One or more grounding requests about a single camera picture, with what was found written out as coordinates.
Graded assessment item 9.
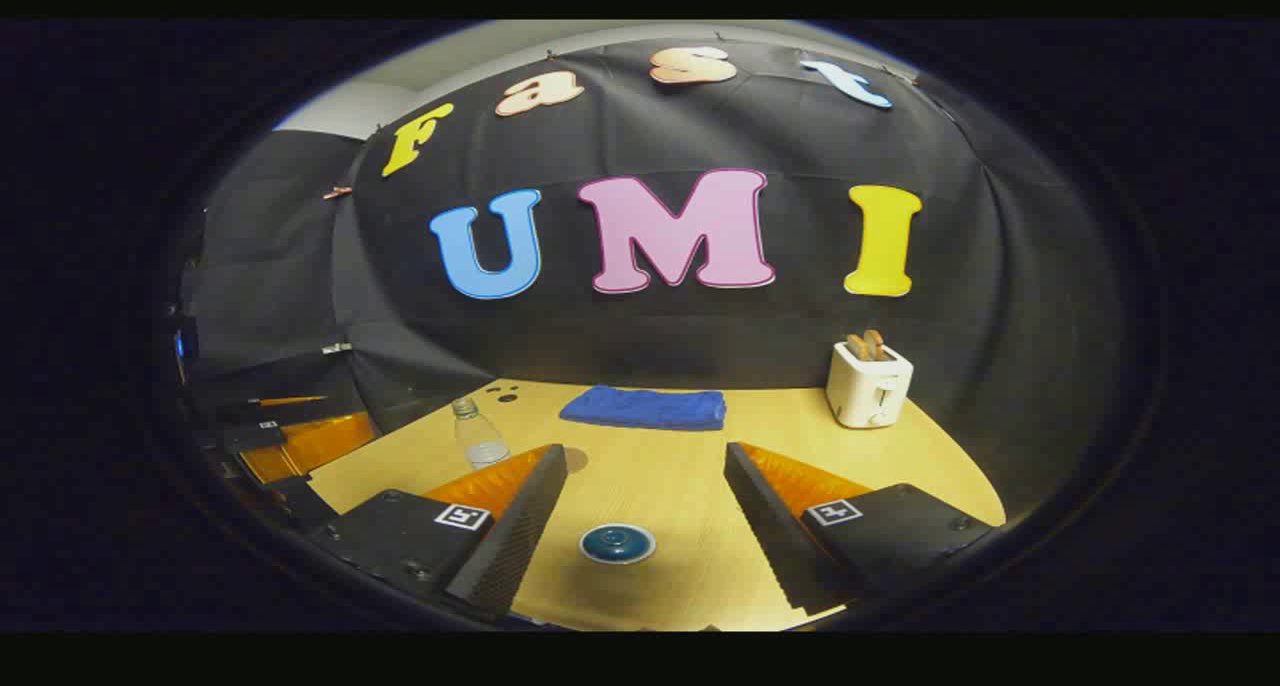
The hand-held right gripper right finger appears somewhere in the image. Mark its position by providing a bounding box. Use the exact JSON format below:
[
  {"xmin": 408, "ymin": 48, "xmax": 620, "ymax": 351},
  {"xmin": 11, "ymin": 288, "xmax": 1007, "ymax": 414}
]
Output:
[{"xmin": 724, "ymin": 441, "xmax": 1001, "ymax": 615}]

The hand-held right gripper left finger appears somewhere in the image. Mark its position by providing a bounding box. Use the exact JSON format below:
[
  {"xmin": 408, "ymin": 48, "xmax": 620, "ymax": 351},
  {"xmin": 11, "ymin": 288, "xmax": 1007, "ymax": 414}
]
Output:
[{"xmin": 305, "ymin": 444, "xmax": 569, "ymax": 625}]

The clear plastic water bottle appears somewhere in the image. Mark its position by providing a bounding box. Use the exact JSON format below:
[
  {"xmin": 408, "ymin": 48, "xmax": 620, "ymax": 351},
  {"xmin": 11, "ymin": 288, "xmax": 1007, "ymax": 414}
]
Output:
[{"xmin": 450, "ymin": 397, "xmax": 513, "ymax": 472}]

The white teacup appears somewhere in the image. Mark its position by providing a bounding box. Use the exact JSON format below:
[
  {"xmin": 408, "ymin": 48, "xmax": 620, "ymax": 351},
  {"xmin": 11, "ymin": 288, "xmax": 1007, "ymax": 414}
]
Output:
[{"xmin": 579, "ymin": 523, "xmax": 658, "ymax": 567}]

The white toaster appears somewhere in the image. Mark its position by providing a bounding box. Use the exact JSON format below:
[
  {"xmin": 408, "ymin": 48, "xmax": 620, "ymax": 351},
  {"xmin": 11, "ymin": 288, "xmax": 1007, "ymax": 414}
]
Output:
[{"xmin": 826, "ymin": 341, "xmax": 914, "ymax": 429}]

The blue folded towel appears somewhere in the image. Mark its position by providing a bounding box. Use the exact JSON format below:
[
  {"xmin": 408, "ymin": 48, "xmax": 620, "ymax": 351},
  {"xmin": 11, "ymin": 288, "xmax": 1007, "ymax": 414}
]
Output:
[{"xmin": 558, "ymin": 385, "xmax": 728, "ymax": 432}]

